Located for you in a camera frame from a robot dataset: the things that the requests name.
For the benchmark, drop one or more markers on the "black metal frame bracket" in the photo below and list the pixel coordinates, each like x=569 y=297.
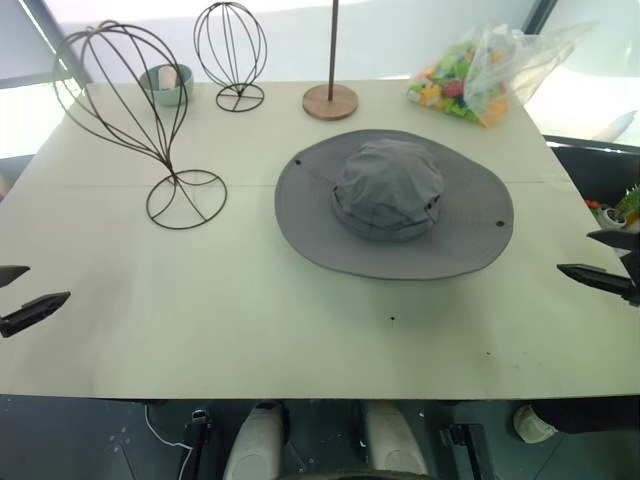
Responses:
x=200 y=440
x=467 y=450

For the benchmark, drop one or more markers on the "dark trouser leg of person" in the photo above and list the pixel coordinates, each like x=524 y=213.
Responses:
x=590 y=415

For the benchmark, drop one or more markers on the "white shoe of person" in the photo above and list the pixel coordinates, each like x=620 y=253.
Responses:
x=532 y=424

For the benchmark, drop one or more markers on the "clear bag of colourful blocks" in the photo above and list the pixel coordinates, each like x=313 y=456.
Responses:
x=465 y=90

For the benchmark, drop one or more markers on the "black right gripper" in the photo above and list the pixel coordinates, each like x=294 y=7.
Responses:
x=637 y=280

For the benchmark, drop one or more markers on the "wooden-base pole stand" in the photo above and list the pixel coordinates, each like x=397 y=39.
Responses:
x=330 y=102

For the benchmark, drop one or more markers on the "white robot left leg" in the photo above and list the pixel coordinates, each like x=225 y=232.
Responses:
x=255 y=445

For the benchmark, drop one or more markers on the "white robot leg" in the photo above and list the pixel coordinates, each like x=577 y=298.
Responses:
x=392 y=442
x=255 y=445

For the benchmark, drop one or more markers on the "green toy plant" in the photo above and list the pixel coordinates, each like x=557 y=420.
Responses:
x=631 y=200

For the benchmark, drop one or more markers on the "pink object in bowl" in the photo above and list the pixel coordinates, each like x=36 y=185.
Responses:
x=167 y=77

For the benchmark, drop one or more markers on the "white robot right leg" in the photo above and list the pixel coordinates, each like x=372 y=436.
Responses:
x=392 y=442

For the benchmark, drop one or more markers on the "small white toy pot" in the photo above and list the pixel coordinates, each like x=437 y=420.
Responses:
x=612 y=216

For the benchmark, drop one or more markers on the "pale green bowl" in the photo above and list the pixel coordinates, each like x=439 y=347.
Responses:
x=167 y=95

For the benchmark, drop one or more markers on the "grey wide-brim bucket hat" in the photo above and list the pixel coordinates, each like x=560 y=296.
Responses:
x=390 y=200

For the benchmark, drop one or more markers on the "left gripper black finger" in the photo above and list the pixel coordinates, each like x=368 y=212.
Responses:
x=11 y=274
x=35 y=309

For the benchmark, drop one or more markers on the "black storage bin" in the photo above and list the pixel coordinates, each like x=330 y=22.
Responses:
x=590 y=170

